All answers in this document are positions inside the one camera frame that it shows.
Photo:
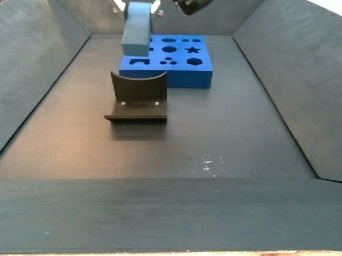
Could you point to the light blue rectangular block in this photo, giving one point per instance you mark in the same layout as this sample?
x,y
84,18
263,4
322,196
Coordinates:
x,y
135,42

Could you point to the black curved fixture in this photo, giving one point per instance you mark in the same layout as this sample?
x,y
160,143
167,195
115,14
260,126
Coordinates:
x,y
140,99

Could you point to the blue foam shape board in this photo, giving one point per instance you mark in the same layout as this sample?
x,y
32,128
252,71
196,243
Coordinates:
x,y
180,55

